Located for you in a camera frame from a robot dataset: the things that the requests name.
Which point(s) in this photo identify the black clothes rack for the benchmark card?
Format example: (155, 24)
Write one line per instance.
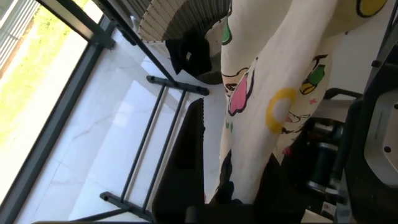
(177, 86)

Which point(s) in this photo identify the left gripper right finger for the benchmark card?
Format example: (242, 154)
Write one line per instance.
(276, 202)

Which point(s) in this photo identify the cream printed garment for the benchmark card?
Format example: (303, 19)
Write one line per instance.
(280, 62)

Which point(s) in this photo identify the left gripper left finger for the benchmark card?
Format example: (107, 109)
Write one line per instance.
(177, 186)

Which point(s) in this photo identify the white laundry basket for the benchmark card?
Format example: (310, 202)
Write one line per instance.
(174, 18)

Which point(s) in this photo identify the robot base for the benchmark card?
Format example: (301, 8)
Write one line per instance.
(379, 140)

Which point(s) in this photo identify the black garment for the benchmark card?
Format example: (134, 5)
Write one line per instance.
(192, 56)

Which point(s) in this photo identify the window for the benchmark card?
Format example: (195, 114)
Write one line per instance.
(31, 77)

